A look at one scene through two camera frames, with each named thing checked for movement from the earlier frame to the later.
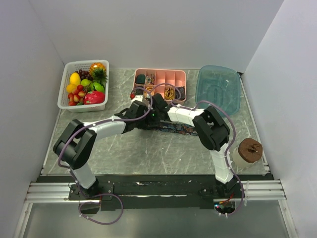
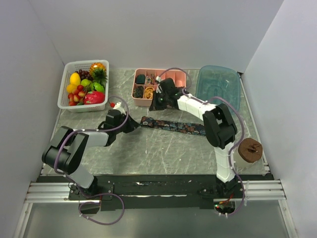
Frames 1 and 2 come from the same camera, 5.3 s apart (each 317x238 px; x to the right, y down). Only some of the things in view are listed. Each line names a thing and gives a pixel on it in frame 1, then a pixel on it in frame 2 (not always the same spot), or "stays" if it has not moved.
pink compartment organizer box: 171,84 stays
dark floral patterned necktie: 168,126 stays
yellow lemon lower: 71,88 stays
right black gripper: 151,124 to 155,106
